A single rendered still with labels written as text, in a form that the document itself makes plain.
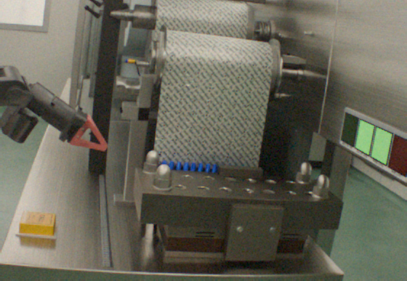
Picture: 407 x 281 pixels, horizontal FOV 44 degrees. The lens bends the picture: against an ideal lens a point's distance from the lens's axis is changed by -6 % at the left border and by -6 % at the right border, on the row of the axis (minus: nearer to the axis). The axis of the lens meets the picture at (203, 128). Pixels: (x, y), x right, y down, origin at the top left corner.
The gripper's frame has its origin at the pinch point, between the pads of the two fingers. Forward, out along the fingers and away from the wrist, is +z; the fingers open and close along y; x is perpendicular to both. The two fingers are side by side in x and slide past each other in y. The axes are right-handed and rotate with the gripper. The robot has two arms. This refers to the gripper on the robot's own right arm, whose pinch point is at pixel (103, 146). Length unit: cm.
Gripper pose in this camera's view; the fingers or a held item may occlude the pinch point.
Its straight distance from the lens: 113.2
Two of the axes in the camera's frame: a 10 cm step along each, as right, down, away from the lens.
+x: 6.1, -7.9, -0.5
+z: 7.7, 5.7, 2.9
